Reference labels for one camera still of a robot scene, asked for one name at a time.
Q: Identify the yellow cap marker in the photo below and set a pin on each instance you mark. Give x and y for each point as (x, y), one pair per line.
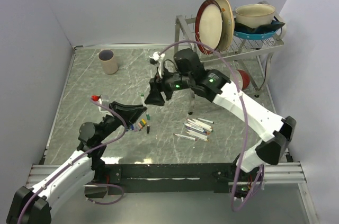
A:
(201, 138)

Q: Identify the black cap marker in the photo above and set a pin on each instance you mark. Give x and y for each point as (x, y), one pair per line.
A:
(205, 120)

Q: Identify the blue baking dish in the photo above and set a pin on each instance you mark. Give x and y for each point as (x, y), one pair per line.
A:
(254, 36)

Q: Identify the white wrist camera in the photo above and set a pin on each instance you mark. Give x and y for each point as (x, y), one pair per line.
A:
(157, 59)
(102, 101)

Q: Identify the dark blue cloth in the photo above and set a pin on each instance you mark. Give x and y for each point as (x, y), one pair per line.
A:
(261, 29)

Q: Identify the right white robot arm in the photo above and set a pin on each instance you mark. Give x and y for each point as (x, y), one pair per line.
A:
(274, 131)

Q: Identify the green cap marker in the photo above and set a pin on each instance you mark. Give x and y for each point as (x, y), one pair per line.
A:
(144, 104)

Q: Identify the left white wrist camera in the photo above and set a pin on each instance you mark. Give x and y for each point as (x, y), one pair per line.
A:
(102, 101)

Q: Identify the steel dish rack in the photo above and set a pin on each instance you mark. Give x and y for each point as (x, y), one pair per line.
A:
(240, 49)

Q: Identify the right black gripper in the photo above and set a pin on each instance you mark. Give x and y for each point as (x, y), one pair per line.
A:
(154, 97)

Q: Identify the beige ceramic bowl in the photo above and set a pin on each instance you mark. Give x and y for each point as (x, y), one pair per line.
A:
(253, 15)

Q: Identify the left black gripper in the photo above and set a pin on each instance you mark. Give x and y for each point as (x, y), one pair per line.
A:
(130, 113)

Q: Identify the red rimmed white plate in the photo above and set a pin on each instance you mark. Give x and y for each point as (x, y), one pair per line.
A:
(209, 24)

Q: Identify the red white bowl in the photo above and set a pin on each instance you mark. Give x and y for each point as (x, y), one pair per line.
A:
(243, 79)

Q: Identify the beige plate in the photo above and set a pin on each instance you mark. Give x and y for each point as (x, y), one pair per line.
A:
(227, 26)

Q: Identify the beige cylindrical cup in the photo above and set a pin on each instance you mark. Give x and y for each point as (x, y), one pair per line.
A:
(108, 61)

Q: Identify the grey marker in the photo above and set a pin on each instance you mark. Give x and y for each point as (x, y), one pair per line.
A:
(195, 133)

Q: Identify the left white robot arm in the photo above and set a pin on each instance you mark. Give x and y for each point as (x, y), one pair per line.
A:
(40, 203)

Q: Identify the black base frame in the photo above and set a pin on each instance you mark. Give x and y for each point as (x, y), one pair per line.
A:
(158, 178)

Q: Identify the pink cap marker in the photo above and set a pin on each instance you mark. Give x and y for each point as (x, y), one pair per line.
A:
(185, 137)

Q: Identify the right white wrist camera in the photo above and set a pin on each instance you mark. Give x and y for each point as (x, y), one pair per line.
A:
(157, 59)

